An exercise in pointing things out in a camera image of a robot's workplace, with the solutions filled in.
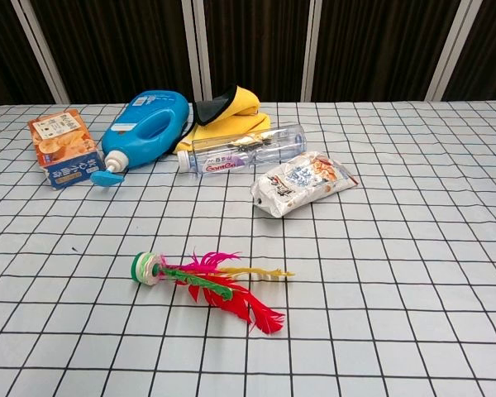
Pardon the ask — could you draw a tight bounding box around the orange snack box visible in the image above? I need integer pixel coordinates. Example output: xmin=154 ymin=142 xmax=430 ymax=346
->
xmin=27 ymin=108 xmax=107 ymax=192

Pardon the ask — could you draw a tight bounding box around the white snack bag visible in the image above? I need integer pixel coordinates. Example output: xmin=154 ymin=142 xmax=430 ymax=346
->
xmin=250 ymin=151 xmax=360 ymax=218

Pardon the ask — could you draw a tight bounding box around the clear plastic water bottle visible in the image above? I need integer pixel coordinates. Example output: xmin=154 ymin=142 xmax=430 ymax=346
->
xmin=177 ymin=123 xmax=307 ymax=176

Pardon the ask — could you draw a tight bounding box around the white partition post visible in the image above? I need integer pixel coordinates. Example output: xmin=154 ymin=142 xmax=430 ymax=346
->
xmin=180 ymin=0 xmax=214 ymax=103
xmin=10 ymin=0 xmax=71 ymax=105
xmin=426 ymin=0 xmax=475 ymax=103
xmin=300 ymin=0 xmax=325 ymax=103

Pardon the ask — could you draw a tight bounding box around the blue pump detergent bottle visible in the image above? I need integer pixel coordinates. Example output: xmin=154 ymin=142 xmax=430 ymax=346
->
xmin=90 ymin=88 xmax=191 ymax=188

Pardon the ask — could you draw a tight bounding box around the white grid tablecloth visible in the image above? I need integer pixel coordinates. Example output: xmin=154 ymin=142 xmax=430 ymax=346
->
xmin=0 ymin=100 xmax=496 ymax=397

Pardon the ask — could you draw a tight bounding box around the yellow cloth with black trim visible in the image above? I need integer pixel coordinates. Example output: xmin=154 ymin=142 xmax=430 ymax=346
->
xmin=174 ymin=84 xmax=273 ymax=155

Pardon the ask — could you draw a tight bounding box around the colourful feather shuttlecock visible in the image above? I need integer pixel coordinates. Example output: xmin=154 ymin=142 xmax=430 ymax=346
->
xmin=132 ymin=249 xmax=296 ymax=335

